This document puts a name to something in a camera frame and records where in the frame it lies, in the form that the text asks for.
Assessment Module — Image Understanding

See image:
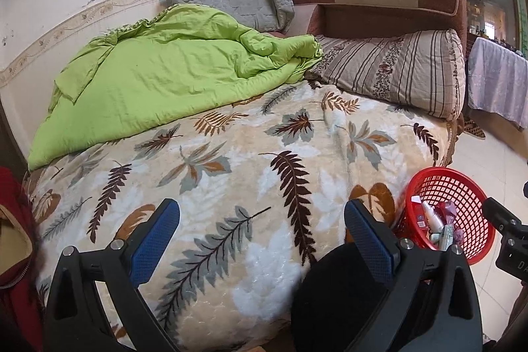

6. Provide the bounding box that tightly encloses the red jacket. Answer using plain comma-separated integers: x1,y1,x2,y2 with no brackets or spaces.
0,166,44,352

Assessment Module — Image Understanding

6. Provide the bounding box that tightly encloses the leaf printed blanket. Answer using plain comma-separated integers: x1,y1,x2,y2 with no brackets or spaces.
25,82,458,352

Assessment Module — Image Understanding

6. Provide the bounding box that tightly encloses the white plastic bottle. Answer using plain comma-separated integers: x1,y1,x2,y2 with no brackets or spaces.
427,201,445,234

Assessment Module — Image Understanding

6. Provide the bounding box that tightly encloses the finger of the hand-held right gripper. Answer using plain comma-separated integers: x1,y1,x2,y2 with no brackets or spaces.
482,196,521,231

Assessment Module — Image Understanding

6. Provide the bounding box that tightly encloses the striped floral pillow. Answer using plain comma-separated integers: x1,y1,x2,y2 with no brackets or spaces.
307,28,466,121

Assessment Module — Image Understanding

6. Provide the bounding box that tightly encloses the green quilt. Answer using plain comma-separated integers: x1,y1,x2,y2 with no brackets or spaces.
28,3,323,171

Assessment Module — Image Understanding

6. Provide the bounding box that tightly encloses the brown upholstered headboard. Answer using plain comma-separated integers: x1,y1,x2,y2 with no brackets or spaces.
287,0,468,56

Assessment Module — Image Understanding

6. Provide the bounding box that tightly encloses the lavender tablecloth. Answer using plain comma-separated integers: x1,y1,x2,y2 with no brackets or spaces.
467,36,528,130

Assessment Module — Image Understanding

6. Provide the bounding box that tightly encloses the brown patterned slipper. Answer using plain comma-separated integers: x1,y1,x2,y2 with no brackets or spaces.
462,119,487,140

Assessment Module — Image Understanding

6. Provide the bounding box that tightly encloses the red plastic basket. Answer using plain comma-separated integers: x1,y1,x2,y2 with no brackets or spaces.
392,167,497,266

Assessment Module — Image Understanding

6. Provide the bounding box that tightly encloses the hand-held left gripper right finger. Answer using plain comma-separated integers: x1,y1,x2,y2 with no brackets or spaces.
344,199,484,352

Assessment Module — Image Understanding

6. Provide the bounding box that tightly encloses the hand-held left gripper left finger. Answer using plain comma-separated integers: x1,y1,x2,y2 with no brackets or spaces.
43,199,181,352

